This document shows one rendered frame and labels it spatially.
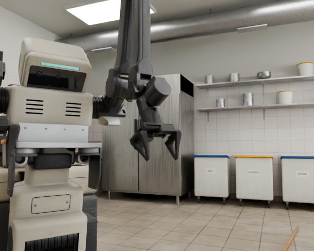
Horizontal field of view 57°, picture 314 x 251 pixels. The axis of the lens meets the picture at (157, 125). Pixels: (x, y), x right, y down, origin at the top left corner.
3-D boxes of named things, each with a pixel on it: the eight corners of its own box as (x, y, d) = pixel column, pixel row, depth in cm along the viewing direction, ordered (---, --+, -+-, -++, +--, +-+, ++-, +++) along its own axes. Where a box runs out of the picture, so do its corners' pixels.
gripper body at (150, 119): (175, 129, 84) (168, 108, 88) (145, 128, 79) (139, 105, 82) (164, 140, 89) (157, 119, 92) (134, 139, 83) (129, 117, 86)
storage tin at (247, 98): (253, 107, 489) (253, 94, 491) (253, 105, 473) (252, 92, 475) (243, 107, 496) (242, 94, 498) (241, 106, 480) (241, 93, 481)
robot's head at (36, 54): (16, 71, 102) (21, 32, 95) (75, 79, 114) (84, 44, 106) (19, 94, 93) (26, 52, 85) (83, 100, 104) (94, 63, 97)
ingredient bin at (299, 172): (282, 210, 407) (280, 155, 413) (281, 202, 466) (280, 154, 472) (326, 214, 386) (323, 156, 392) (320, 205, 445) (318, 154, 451)
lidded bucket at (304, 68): (313, 78, 462) (312, 64, 463) (315, 74, 440) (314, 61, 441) (296, 79, 471) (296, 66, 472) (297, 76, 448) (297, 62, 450)
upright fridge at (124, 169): (194, 196, 519) (193, 83, 534) (179, 206, 436) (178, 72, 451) (125, 192, 572) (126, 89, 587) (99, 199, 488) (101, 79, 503)
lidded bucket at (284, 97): (293, 105, 470) (292, 92, 471) (294, 103, 448) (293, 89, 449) (277, 106, 479) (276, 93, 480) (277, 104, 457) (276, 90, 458)
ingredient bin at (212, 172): (193, 204, 454) (192, 154, 459) (201, 197, 514) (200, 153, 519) (228, 206, 436) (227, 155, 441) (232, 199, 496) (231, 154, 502)
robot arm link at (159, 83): (149, 87, 96) (126, 84, 91) (167, 64, 88) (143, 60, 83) (159, 117, 91) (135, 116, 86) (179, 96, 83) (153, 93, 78)
